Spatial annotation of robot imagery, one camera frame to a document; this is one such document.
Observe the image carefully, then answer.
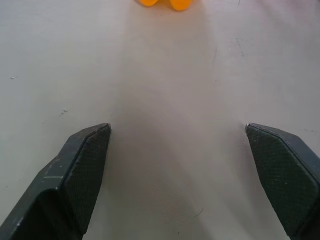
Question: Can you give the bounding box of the orange plastic toy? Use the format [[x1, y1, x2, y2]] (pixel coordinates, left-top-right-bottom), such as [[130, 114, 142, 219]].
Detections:
[[134, 0, 195, 11]]

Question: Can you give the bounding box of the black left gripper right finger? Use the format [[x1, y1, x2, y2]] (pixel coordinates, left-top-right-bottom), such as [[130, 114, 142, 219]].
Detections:
[[244, 122, 320, 240]]

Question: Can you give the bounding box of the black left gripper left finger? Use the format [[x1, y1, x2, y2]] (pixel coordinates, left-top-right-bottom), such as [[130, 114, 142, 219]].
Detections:
[[0, 122, 112, 240]]

